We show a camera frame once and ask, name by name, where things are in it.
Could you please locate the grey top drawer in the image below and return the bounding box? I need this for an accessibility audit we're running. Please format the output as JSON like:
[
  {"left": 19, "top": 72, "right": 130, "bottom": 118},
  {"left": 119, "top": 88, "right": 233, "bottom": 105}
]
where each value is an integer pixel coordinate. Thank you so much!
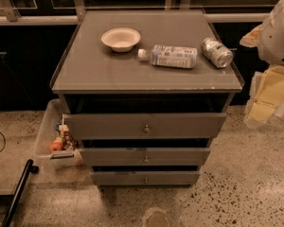
[{"left": 64, "top": 113, "right": 226, "bottom": 140}]

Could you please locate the metal window railing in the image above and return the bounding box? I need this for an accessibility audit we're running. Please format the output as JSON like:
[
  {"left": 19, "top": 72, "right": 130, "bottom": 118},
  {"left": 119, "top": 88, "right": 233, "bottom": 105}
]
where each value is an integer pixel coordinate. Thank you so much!
[{"left": 0, "top": 0, "right": 284, "bottom": 26}]

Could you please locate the black metal bar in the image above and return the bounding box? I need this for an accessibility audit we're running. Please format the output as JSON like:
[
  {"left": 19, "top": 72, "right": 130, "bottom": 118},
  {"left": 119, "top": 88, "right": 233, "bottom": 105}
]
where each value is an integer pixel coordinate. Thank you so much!
[{"left": 1, "top": 159, "right": 39, "bottom": 227}]

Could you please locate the grey drawer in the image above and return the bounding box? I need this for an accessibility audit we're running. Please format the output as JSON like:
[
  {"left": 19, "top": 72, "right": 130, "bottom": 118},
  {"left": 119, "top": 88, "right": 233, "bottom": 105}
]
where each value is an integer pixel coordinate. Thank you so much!
[
  {"left": 93, "top": 171, "right": 201, "bottom": 186},
  {"left": 64, "top": 113, "right": 226, "bottom": 140},
  {"left": 80, "top": 148, "right": 210, "bottom": 166}
]

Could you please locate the white paper bowl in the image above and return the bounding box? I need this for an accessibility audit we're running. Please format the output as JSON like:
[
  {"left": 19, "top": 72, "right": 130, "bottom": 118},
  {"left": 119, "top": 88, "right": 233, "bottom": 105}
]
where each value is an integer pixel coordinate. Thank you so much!
[{"left": 101, "top": 27, "right": 141, "bottom": 53}]

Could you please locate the clear plastic storage bin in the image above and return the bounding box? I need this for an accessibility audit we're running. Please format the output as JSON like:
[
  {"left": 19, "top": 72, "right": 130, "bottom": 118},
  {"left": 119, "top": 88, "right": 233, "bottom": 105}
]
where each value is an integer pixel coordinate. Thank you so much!
[{"left": 35, "top": 99, "right": 82, "bottom": 168}]

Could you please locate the grey drawer cabinet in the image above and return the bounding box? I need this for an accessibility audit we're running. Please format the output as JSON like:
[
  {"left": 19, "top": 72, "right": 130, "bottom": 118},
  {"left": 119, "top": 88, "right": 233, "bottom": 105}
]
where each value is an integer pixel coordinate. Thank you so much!
[{"left": 52, "top": 10, "right": 243, "bottom": 174}]

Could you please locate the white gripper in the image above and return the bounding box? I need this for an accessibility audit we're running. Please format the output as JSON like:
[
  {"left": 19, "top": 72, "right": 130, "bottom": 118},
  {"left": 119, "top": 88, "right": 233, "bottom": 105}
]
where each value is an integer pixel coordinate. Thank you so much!
[{"left": 240, "top": 26, "right": 284, "bottom": 129}]

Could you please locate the clear plastic water bottle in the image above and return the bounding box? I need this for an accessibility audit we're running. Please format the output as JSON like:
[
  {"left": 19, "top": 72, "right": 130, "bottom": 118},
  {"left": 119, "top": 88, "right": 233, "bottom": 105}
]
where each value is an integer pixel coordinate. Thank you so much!
[{"left": 137, "top": 44, "right": 198, "bottom": 69}]

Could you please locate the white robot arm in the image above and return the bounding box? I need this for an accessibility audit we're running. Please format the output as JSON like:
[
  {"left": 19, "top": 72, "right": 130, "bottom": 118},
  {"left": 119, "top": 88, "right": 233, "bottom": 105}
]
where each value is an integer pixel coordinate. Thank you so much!
[{"left": 240, "top": 0, "right": 284, "bottom": 129}]

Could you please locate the orange toy fruit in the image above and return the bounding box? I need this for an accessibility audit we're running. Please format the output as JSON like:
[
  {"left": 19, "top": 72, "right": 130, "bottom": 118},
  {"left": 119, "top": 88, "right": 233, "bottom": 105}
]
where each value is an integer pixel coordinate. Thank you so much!
[{"left": 49, "top": 140, "right": 63, "bottom": 152}]

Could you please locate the small brown snack box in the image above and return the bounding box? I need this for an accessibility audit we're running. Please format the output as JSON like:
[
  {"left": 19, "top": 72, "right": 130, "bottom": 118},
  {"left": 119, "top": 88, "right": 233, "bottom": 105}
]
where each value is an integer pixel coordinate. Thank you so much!
[{"left": 59, "top": 125, "right": 77, "bottom": 150}]

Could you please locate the grey bottom drawer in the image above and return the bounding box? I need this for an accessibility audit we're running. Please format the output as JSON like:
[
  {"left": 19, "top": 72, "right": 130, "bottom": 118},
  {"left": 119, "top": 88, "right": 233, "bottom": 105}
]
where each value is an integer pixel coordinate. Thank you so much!
[{"left": 93, "top": 171, "right": 201, "bottom": 186}]

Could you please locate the silver drink can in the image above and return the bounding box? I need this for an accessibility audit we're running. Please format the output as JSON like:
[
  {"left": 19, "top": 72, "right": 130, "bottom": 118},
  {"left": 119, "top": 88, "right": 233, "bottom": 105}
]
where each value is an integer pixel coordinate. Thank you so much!
[{"left": 201, "top": 38, "right": 233, "bottom": 69}]

